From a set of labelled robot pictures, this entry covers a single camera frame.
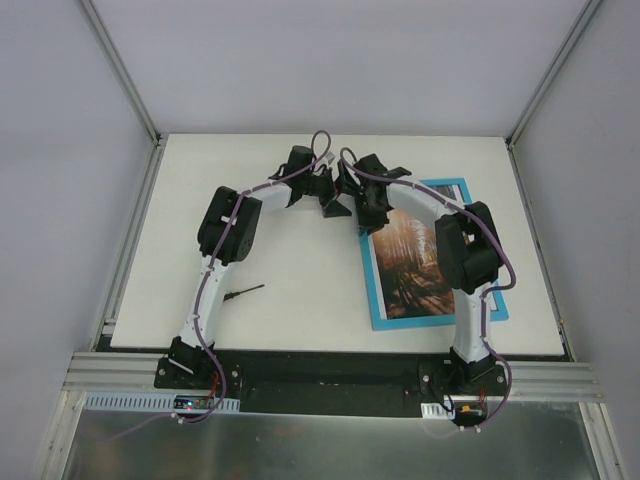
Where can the grey cable duct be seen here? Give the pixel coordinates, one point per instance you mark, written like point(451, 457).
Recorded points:
point(435, 411)
point(149, 403)

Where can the forest photo print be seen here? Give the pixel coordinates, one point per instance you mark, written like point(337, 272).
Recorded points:
point(415, 270)

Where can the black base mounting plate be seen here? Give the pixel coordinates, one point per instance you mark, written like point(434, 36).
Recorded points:
point(390, 385)

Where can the aluminium corner post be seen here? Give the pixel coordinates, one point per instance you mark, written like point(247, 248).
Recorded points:
point(566, 49)
point(117, 65)

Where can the left grey cable duct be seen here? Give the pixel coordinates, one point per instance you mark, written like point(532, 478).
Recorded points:
point(149, 403)

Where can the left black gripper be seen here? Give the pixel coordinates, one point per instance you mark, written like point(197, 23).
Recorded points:
point(325, 188)

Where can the left aluminium corner post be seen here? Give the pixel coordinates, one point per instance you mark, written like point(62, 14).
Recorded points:
point(117, 65)

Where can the blue wooden picture frame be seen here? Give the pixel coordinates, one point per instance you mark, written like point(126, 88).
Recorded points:
point(375, 300)

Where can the aluminium front rail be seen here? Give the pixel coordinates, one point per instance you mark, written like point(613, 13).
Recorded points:
point(571, 382)

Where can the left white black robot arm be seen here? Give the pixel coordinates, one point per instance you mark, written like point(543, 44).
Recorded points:
point(226, 236)

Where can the red handled screwdriver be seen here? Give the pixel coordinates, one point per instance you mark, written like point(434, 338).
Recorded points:
point(234, 294)

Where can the right grey cable duct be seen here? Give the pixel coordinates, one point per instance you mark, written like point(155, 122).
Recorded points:
point(435, 411)

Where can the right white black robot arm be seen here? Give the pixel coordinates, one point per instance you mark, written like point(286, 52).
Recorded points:
point(469, 253)

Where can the right aluminium corner post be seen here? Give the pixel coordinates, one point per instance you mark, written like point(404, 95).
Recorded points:
point(566, 49)

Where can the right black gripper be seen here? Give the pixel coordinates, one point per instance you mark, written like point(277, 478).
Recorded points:
point(363, 195)

